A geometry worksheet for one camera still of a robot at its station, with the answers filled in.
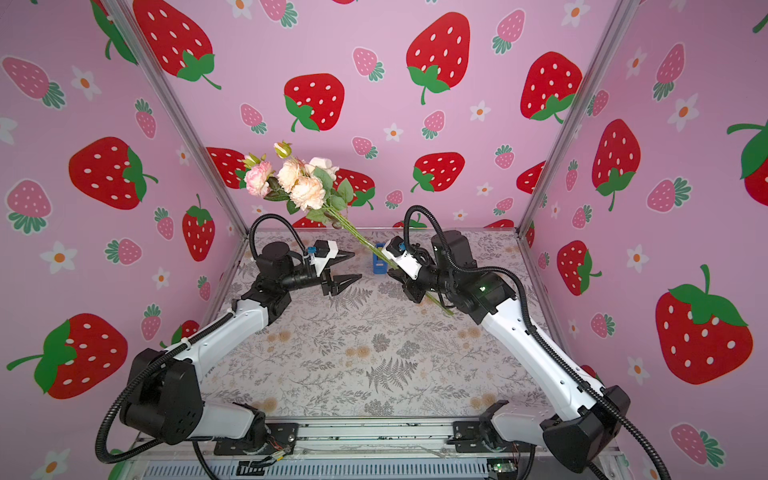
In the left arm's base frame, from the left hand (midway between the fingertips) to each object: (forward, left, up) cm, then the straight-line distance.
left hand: (357, 264), depth 75 cm
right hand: (-6, -8, +4) cm, 11 cm away
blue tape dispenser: (+20, -4, -25) cm, 32 cm away
